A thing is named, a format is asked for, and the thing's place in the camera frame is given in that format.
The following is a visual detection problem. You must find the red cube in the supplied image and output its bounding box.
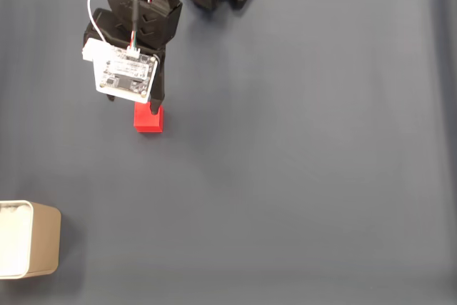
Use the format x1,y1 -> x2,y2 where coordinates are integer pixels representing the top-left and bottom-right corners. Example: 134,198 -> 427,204
133,102 -> 166,134

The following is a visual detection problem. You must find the beige box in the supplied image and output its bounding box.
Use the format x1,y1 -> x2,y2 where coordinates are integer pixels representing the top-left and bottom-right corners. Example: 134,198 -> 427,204
0,199 -> 62,280

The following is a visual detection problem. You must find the black camera cable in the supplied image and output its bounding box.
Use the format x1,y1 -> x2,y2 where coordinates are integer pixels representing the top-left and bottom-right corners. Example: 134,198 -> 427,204
130,0 -> 143,51

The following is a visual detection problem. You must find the white camera board with mount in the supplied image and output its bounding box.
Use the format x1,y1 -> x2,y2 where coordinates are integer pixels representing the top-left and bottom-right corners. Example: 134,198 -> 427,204
81,37 -> 159,104

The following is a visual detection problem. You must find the white servo cable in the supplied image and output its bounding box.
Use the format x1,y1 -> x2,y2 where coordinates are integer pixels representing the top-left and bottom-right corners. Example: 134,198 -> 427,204
86,0 -> 153,48

